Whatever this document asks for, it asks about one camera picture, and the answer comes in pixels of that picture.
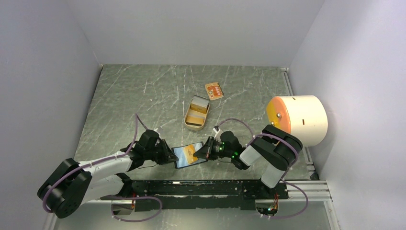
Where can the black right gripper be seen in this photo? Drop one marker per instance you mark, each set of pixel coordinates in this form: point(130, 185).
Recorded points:
point(202, 153)

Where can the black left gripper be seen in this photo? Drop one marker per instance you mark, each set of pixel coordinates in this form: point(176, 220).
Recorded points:
point(167, 155)

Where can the orange VIP credit card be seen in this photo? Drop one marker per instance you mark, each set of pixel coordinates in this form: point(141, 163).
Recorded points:
point(188, 152)

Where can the black card holder wallet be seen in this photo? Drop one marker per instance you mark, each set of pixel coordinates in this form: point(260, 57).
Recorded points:
point(181, 161)

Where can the grey credit card stack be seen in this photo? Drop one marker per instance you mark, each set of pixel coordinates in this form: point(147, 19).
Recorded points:
point(199, 104)

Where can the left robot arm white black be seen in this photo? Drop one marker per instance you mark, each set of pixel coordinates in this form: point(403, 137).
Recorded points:
point(74, 183)

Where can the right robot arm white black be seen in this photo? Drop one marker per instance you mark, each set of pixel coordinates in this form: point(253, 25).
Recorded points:
point(278, 148)

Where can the orange patterned card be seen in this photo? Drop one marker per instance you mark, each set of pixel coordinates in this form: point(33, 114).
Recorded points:
point(214, 91)

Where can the beige oval tray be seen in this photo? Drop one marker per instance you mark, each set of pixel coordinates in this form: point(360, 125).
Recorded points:
point(194, 120)

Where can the cream cylinder orange face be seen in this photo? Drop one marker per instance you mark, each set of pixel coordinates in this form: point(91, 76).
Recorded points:
point(302, 116)

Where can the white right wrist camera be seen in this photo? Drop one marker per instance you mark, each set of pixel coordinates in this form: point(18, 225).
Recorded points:
point(217, 132)

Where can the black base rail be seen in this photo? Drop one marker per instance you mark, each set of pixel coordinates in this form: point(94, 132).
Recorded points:
point(242, 194)

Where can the aluminium frame extrusion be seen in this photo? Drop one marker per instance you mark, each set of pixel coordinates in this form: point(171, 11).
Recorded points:
point(296, 190)

